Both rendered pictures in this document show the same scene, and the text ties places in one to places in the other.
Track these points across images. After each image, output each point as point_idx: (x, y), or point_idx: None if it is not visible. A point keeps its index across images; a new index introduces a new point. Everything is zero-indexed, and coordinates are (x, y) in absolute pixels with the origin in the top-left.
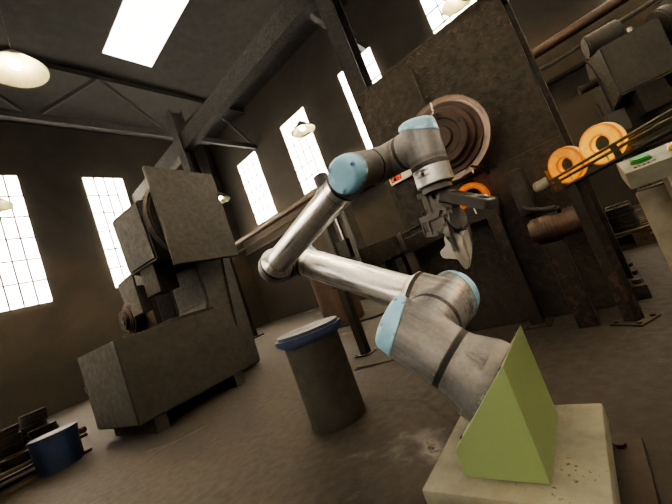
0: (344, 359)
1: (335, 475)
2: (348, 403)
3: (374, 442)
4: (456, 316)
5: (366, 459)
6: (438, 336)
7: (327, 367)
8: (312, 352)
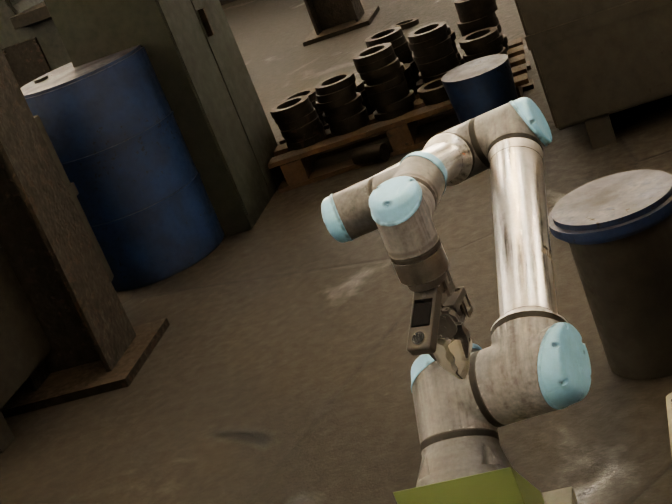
0: (647, 283)
1: (521, 437)
2: (637, 351)
3: (595, 432)
4: (479, 409)
5: (556, 446)
6: (424, 423)
7: (604, 288)
8: (582, 256)
